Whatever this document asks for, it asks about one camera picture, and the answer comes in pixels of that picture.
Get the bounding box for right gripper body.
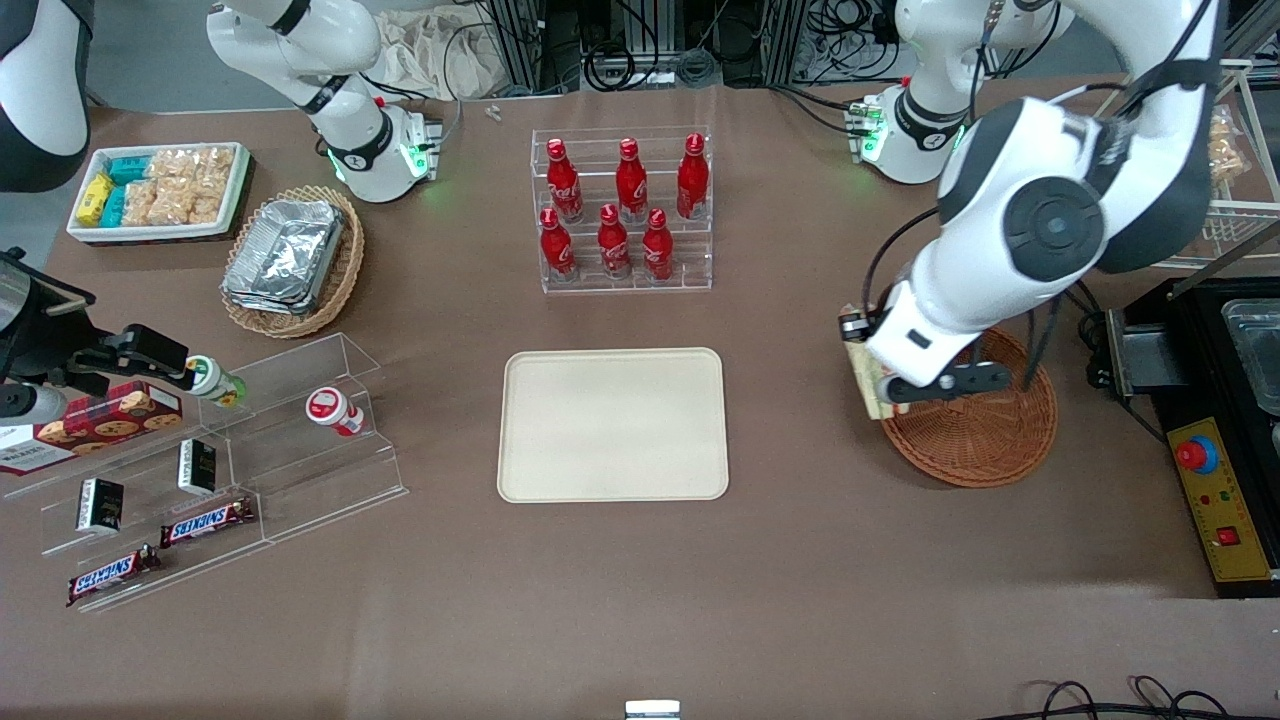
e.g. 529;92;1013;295
0;250;99;388

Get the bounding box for sandwich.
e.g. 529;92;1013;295
844;340;894;422

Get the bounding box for brown round wicker basket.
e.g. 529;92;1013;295
879;324;1059;490

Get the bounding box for light wicker basket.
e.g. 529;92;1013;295
219;184;367;340

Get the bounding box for cream rectangular serving tray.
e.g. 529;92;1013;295
497;346;731;504

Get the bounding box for red tartan cookie box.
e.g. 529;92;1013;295
0;382;185;477

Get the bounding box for green sunflower snack cup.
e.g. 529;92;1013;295
186;356;247;407

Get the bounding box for white rectangular snack bin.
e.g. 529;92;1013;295
66;141;252;247

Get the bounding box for small black chocolate box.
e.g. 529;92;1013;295
177;439;219;497
76;477;127;535

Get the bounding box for yellow snack packet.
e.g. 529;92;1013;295
77;171;114;227

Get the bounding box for stack of foil containers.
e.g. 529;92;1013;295
221;197;347;317

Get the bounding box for Snickers chocolate bar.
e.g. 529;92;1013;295
159;497;257;549
66;544;163;609

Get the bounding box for red lidded snack cup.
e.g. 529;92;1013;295
304;387;367;439

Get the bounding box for clear acrylic stepped display stand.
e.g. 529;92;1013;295
0;332;410;614

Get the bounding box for black appliance housing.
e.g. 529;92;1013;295
1086;277;1280;600

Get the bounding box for red emergency stop button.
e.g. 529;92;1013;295
1175;435;1221;476

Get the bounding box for red cola bottle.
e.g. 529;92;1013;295
544;137;585;224
676;132;712;222
539;206;579;284
597;203;634;282
641;207;676;284
614;137;650;224

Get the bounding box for yellow control box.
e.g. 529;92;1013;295
1166;416;1279;585

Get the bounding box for clear plastic container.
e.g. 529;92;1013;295
1221;297;1280;417

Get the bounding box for clear acrylic bottle stand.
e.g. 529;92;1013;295
529;126;714;295

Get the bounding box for snack bag in clear wrap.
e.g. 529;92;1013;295
1204;104;1252;184

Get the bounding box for beige crumpled cloth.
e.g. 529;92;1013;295
374;7;502;102

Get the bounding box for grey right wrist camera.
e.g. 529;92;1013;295
0;384;73;428

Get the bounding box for black cable bundle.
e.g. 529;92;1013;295
798;0;903;63

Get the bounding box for white wire rack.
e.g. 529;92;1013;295
1094;57;1280;272

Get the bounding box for silver aluminium frame post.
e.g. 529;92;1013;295
488;0;563;97
763;0;813;87

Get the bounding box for coiled black cable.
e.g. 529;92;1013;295
583;38;643;92
676;44;723;88

